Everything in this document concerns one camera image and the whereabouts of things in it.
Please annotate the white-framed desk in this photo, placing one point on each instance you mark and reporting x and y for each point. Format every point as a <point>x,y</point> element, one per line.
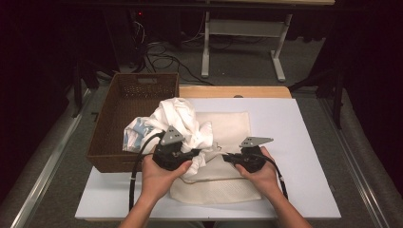
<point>242,28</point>

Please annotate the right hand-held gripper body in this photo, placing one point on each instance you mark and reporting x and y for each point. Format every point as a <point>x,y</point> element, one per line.
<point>252,158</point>

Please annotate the black metal stand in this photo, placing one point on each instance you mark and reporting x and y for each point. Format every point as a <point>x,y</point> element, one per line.
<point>77,88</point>
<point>337,95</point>

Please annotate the dark round table grommet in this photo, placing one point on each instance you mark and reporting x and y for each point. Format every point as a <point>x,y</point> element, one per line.
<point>238,96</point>

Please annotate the person's left hand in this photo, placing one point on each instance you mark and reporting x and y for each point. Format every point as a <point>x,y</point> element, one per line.
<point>158,180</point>

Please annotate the brown woven basket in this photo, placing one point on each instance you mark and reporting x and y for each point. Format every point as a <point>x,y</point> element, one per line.
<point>117,126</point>

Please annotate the aluminium floor rail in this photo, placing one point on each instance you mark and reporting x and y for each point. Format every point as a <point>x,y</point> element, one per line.
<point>348,152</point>
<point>47,174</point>

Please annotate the white garment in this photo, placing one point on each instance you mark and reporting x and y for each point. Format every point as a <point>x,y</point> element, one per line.
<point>180,120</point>

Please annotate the person's right hand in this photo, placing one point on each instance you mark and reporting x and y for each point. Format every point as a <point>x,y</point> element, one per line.
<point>263,180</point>

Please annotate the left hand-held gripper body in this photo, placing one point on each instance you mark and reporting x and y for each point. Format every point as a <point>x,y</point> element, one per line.
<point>171,155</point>

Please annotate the dark equipment box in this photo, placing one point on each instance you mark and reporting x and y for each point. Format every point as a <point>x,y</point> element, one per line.
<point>123,38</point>

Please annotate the white board mat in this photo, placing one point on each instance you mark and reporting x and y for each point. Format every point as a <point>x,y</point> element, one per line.
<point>301,158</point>

